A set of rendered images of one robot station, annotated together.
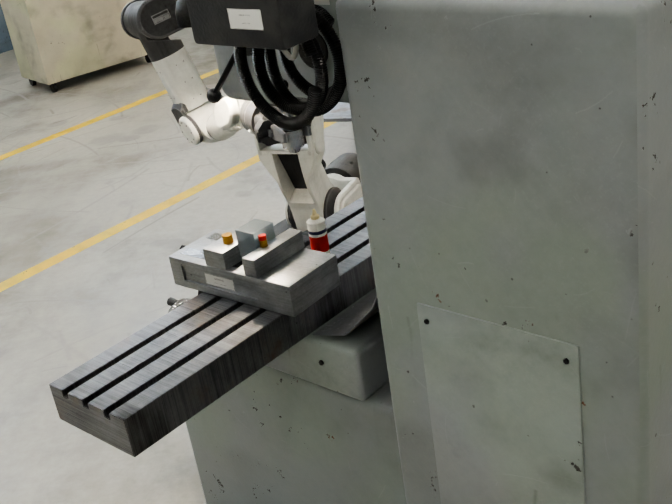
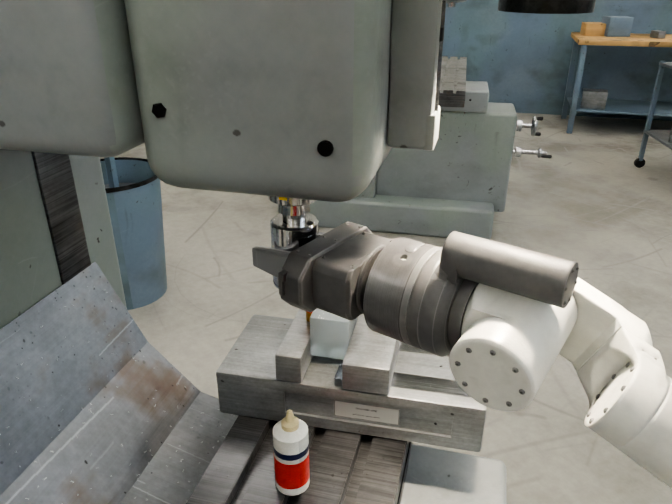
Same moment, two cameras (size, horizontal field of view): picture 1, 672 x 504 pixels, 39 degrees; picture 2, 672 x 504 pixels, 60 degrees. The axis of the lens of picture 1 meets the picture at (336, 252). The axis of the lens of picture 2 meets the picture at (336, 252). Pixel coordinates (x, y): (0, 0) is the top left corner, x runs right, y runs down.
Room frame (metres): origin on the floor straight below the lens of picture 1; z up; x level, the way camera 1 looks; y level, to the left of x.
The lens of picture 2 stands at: (2.39, -0.18, 1.48)
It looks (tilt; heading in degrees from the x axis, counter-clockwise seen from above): 26 degrees down; 150
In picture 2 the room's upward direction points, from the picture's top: straight up
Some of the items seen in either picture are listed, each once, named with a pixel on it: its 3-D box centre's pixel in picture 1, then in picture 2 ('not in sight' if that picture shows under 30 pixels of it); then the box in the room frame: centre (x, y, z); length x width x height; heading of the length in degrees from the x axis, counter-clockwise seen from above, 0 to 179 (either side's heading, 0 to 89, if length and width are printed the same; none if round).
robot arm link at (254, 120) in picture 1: (273, 123); (372, 281); (2.00, 0.09, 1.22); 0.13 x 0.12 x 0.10; 114
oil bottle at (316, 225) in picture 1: (317, 231); (291, 448); (1.92, 0.03, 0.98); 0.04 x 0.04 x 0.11
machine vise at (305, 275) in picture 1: (251, 261); (355, 364); (1.83, 0.18, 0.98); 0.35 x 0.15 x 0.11; 48
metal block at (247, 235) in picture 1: (256, 239); (334, 326); (1.80, 0.16, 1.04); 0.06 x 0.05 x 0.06; 138
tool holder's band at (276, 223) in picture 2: not in sight; (294, 224); (1.91, 0.05, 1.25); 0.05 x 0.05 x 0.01
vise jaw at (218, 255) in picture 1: (239, 244); (374, 345); (1.84, 0.20, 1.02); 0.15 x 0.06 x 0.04; 138
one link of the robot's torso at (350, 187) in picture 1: (324, 203); not in sight; (2.81, 0.01, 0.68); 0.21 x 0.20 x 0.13; 154
